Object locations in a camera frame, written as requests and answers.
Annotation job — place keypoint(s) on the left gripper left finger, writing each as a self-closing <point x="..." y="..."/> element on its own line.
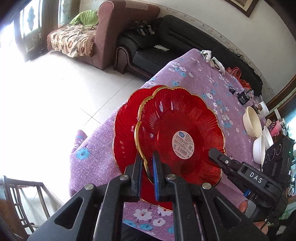
<point x="94" y="212"/>

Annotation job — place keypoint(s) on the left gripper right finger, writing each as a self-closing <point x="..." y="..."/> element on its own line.
<point x="200" y="212"/>

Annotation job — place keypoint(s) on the white bowl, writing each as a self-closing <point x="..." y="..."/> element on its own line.
<point x="259" y="150"/>
<point x="268" y="141"/>

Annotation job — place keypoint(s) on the red gold-rimmed plate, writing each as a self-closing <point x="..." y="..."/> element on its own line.
<point x="187" y="130"/>

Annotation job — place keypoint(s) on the cream plastic bowl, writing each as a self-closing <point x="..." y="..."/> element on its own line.
<point x="252" y="123"/>

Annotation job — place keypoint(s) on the person's right hand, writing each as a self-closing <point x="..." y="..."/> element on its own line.
<point x="247" y="207"/>

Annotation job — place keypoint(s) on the red fluted plate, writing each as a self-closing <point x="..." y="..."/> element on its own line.
<point x="133" y="137"/>

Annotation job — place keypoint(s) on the pink sleeved bottle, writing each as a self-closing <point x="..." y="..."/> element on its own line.
<point x="276" y="127"/>

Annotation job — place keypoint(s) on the wooden chair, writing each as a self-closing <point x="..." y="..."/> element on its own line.
<point x="13" y="214"/>

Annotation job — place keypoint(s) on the white plastic jar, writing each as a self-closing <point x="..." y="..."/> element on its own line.
<point x="262" y="110"/>

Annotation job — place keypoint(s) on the black motor with label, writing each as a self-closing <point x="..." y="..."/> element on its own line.
<point x="243" y="96"/>

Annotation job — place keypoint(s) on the small black adapter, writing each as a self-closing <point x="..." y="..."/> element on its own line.
<point x="232" y="90"/>

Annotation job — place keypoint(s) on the red plastic bag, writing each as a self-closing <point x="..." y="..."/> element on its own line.
<point x="236" y="72"/>

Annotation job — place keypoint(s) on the black sofa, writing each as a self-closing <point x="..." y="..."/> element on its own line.
<point x="145" y="49"/>

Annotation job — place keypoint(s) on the patterned blanket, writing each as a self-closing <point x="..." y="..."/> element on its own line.
<point x="73" y="40"/>

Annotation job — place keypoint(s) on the maroon armchair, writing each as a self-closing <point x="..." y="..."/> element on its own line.
<point x="114" y="18"/>

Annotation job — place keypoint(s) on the framed painting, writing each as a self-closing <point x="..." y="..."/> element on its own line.
<point x="245" y="6"/>

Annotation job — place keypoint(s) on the green cushion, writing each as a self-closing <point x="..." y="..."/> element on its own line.
<point x="87" y="18"/>

